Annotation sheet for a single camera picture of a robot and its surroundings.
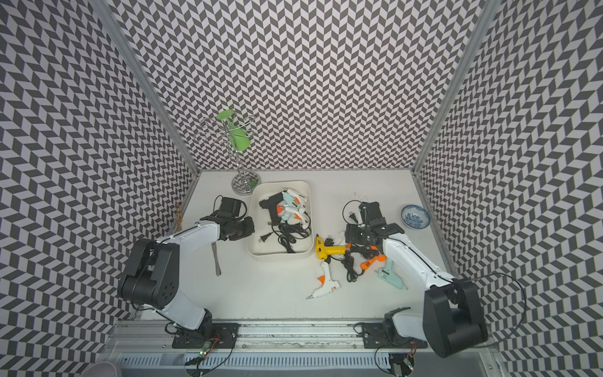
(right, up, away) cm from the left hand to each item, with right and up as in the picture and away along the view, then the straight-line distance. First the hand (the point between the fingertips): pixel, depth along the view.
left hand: (252, 229), depth 94 cm
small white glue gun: (+15, +13, +11) cm, 22 cm away
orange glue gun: (+45, -12, -8) cm, 47 cm away
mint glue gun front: (+52, -14, -10) cm, 54 cm away
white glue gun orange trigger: (+18, +5, +4) cm, 19 cm away
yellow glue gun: (+28, -7, -8) cm, 30 cm away
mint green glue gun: (+13, +5, +4) cm, 15 cm away
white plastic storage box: (+8, -8, -3) cm, 11 cm away
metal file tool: (-11, -14, -8) cm, 19 cm away
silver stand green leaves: (-7, +39, -3) cm, 40 cm away
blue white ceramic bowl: (+68, +5, +5) cm, 69 cm away
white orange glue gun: (+30, -17, -12) cm, 37 cm away
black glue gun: (+7, +11, +7) cm, 14 cm away
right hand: (+40, -2, -8) cm, 41 cm away
